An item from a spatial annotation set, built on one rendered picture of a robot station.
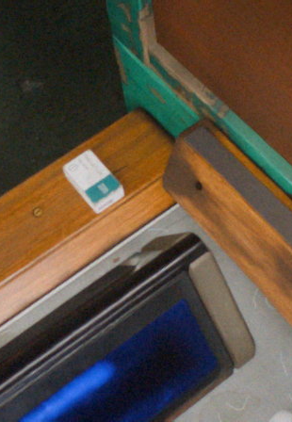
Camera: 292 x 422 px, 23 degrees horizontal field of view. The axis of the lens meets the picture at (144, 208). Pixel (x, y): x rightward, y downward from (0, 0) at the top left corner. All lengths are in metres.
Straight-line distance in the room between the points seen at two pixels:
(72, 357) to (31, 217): 0.45
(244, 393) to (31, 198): 0.29
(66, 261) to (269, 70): 0.29
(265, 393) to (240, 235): 0.15
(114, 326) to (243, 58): 0.33
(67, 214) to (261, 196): 0.22
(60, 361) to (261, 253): 0.35
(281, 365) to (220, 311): 0.36
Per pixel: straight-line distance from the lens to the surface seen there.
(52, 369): 0.31
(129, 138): 0.78
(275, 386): 0.68
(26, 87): 1.90
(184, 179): 0.67
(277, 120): 0.60
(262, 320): 0.70
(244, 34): 0.57
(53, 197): 0.76
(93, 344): 0.31
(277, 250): 0.61
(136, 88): 0.81
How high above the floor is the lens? 1.39
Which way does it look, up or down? 59 degrees down
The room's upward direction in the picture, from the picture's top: 11 degrees counter-clockwise
